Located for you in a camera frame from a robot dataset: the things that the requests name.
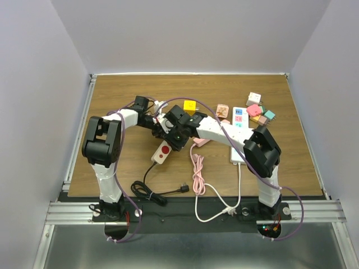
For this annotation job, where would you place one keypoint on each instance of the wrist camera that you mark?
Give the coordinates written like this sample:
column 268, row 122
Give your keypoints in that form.
column 159, row 105
column 164, row 123

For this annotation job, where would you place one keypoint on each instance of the teal plug adapter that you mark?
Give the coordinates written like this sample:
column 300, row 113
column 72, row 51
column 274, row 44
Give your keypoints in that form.
column 270, row 115

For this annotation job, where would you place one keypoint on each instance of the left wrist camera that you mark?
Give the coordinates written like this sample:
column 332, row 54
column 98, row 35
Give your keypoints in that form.
column 159, row 105

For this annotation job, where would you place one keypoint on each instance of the aluminium left rail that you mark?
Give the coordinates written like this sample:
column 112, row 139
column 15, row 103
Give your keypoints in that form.
column 75, row 150

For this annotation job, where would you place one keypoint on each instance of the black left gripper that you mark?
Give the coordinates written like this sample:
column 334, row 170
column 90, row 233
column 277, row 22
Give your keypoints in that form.
column 158, row 131

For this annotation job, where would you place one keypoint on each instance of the small pink USB adapter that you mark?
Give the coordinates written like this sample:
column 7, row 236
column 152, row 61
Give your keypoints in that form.
column 263, row 121

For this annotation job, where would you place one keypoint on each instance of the pink plug adapter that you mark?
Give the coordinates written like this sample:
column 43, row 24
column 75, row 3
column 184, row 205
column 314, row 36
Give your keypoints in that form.
column 254, row 110

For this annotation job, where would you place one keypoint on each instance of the white power strip pastel sockets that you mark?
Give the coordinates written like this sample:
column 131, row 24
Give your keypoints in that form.
column 242, row 131

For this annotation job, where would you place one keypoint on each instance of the small yellow plug adapter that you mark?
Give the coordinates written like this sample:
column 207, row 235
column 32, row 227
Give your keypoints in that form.
column 255, row 119

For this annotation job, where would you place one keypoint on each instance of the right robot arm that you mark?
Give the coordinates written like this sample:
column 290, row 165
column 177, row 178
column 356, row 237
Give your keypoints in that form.
column 256, row 147

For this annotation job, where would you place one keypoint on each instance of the pink cube adapter deer print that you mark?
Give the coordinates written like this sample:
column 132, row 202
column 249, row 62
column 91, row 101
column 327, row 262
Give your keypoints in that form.
column 222, row 111

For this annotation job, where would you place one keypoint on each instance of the aluminium front rail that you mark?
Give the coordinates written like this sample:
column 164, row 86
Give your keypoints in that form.
column 78, row 213

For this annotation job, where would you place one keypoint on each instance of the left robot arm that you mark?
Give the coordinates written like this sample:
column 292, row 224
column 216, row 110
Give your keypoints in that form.
column 102, row 146

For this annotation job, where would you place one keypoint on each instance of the yellow cube socket adapter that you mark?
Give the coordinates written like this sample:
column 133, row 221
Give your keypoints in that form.
column 190, row 107

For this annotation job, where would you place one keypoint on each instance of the aluminium rail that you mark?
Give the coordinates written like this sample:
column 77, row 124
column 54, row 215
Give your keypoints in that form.
column 75, row 150
column 78, row 213

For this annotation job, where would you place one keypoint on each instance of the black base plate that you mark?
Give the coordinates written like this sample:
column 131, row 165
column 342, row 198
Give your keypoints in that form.
column 180, row 215

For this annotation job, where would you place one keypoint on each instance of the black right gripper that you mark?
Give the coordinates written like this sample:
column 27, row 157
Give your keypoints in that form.
column 176, row 144

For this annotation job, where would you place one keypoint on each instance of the white cube adapter cartoon print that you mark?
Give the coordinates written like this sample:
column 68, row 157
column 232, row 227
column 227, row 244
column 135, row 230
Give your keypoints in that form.
column 253, row 98

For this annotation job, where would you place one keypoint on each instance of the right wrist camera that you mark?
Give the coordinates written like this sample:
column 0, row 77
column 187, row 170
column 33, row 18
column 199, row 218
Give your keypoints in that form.
column 164, row 123

